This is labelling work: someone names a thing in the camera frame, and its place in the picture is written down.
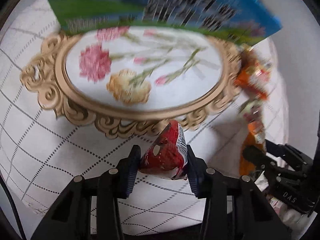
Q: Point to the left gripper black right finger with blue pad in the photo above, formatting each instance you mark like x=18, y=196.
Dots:
x=235, y=208

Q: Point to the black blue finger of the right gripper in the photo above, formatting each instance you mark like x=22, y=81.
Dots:
x=259, y=159

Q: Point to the cardboard box blue printed outside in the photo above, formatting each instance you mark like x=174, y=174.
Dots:
x=239, y=21

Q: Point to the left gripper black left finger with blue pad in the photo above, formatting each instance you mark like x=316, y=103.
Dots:
x=69, y=217

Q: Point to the white quilt embroidered flower frame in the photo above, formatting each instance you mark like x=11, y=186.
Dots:
x=43, y=146

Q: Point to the green colourful candy bag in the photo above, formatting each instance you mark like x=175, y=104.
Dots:
x=253, y=78

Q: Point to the orange snack packet on quilt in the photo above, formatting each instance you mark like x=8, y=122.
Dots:
x=256, y=138

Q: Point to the small red candy packet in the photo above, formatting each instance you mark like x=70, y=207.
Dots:
x=167, y=156

